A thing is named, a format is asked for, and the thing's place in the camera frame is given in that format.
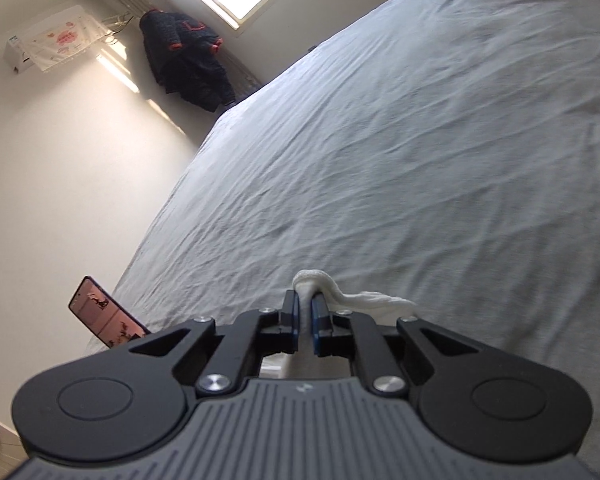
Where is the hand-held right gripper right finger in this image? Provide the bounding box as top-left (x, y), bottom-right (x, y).
top-left (310, 294), bottom-right (481, 396)

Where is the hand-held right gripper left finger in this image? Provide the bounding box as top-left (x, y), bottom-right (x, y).
top-left (129, 290), bottom-right (301, 396)

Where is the smartphone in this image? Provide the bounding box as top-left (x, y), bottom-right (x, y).
top-left (69, 276), bottom-right (151, 348)

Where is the grey bed sheet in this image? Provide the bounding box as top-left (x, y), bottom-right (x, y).
top-left (87, 0), bottom-right (600, 480)

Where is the dark hanging jacket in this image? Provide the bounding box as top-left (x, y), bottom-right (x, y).
top-left (140, 9), bottom-right (236, 113)

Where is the covered wall air conditioner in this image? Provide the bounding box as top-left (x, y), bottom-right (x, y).
top-left (4, 4), bottom-right (113, 75)

